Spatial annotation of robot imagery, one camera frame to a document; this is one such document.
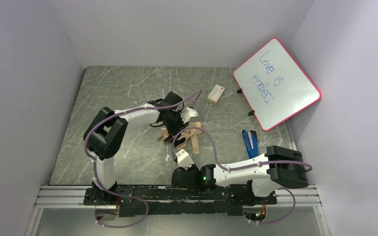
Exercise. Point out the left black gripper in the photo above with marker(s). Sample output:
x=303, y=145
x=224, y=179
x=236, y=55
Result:
x=170, y=121

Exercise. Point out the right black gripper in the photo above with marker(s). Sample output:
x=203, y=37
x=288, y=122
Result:
x=190, y=179

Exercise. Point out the beige folding umbrella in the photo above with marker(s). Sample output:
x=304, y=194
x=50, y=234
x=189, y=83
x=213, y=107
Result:
x=181, y=142

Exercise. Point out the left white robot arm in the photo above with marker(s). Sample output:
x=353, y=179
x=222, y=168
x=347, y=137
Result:
x=105, y=135

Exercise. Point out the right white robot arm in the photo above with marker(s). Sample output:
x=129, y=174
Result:
x=277, y=168

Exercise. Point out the small white eraser box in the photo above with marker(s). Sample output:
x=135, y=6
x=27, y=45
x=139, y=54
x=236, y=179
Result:
x=215, y=94

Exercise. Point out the blue marker pen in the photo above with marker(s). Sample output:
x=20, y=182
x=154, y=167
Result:
x=251, y=143

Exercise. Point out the black whiteboard stand clip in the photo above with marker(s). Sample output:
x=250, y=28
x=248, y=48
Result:
x=250, y=113

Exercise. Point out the pink framed whiteboard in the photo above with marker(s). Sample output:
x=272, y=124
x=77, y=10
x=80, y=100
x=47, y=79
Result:
x=274, y=85

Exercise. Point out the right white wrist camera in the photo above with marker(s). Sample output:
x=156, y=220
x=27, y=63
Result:
x=184, y=160

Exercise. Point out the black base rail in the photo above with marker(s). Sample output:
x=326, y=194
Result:
x=137, y=200

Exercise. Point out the aluminium frame rail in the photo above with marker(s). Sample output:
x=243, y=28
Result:
x=73, y=197

